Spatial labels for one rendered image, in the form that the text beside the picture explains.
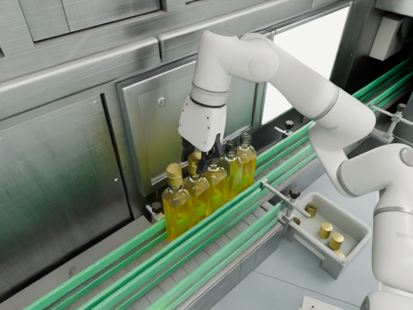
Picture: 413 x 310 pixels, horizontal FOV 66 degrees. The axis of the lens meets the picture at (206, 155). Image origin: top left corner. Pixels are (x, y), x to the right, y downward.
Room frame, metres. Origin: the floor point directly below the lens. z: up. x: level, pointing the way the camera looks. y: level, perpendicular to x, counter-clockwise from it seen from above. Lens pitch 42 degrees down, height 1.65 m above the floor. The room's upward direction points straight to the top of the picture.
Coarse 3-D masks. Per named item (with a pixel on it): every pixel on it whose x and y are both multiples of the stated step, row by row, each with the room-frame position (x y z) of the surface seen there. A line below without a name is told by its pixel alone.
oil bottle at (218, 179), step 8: (208, 176) 0.56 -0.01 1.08; (216, 176) 0.56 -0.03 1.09; (224, 176) 0.57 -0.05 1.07; (216, 184) 0.55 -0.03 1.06; (224, 184) 0.57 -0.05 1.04; (216, 192) 0.55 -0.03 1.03; (224, 192) 0.57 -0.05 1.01; (216, 200) 0.55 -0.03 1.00; (224, 200) 0.57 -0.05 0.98; (216, 208) 0.56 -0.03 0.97
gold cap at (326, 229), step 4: (324, 224) 0.61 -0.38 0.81; (328, 224) 0.61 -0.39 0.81; (320, 228) 0.61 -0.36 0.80; (324, 228) 0.60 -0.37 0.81; (328, 228) 0.60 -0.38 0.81; (320, 232) 0.60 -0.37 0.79; (324, 232) 0.59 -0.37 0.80; (328, 232) 0.59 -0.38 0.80; (320, 236) 0.59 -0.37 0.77; (324, 236) 0.59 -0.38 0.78; (328, 236) 0.59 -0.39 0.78
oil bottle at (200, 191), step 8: (184, 184) 0.54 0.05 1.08; (192, 184) 0.53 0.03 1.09; (200, 184) 0.53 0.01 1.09; (208, 184) 0.54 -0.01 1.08; (192, 192) 0.52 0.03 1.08; (200, 192) 0.52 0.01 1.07; (208, 192) 0.54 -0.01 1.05; (192, 200) 0.51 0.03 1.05; (200, 200) 0.52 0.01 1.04; (208, 200) 0.54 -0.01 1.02; (192, 208) 0.51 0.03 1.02; (200, 208) 0.52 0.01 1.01; (208, 208) 0.54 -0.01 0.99; (200, 216) 0.52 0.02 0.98
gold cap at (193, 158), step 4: (188, 156) 0.55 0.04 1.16; (192, 156) 0.55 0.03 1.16; (196, 156) 0.55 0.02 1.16; (200, 156) 0.55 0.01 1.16; (188, 160) 0.54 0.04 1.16; (192, 160) 0.54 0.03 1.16; (196, 160) 0.54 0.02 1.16; (188, 164) 0.54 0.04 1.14; (192, 164) 0.53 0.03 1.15; (196, 164) 0.53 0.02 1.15; (188, 168) 0.55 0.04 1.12; (192, 168) 0.53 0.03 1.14; (196, 168) 0.53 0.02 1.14; (192, 172) 0.53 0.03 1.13
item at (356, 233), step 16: (304, 208) 0.69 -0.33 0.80; (320, 208) 0.69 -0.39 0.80; (336, 208) 0.66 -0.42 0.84; (304, 224) 0.65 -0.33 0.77; (320, 224) 0.65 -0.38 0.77; (336, 224) 0.64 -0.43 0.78; (352, 224) 0.61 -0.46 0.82; (320, 240) 0.58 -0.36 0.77; (352, 240) 0.58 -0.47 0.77; (336, 256) 0.48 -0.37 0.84; (352, 256) 0.48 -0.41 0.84
